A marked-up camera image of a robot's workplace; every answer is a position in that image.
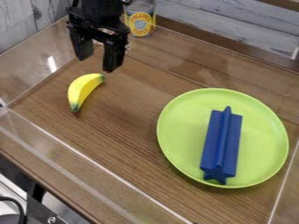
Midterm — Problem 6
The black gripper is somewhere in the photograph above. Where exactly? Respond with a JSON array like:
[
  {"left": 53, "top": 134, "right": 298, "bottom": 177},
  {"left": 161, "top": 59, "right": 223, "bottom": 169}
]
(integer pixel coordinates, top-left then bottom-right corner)
[{"left": 66, "top": 0, "right": 131, "bottom": 73}]

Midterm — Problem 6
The yellow toy banana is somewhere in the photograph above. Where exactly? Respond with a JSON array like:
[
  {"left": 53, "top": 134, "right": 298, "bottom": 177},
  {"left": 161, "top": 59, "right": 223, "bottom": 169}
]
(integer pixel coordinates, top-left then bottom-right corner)
[{"left": 69, "top": 73, "right": 106, "bottom": 112}]

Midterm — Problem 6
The green round plate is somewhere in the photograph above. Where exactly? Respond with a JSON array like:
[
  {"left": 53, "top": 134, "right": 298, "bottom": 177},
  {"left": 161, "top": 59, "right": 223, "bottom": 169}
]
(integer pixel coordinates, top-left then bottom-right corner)
[{"left": 157, "top": 88, "right": 290, "bottom": 189}]

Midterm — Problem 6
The yellow labelled tin can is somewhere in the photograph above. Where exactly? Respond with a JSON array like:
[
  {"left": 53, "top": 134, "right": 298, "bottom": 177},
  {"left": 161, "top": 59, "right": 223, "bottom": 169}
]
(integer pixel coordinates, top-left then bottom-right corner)
[{"left": 126, "top": 0, "right": 157, "bottom": 38}]

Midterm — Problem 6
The blue star-shaped block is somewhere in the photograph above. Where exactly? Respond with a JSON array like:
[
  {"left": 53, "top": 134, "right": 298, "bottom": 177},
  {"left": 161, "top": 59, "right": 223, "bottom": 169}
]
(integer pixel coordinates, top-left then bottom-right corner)
[{"left": 201, "top": 106, "right": 243, "bottom": 185}]

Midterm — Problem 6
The clear acrylic tray enclosure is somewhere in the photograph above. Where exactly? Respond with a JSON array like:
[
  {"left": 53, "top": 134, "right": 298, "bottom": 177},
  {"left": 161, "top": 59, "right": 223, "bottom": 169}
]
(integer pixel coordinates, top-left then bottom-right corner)
[{"left": 0, "top": 19, "right": 299, "bottom": 224}]

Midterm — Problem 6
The black metal bracket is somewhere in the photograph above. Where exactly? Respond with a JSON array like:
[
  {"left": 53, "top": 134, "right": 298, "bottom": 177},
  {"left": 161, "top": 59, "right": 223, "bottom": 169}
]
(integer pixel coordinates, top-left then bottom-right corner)
[{"left": 26, "top": 182, "right": 69, "bottom": 224}]

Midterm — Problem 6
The black cable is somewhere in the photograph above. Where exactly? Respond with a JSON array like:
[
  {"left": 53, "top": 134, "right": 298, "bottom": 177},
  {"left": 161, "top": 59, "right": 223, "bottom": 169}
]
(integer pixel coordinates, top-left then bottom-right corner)
[{"left": 0, "top": 196, "right": 29, "bottom": 224}]

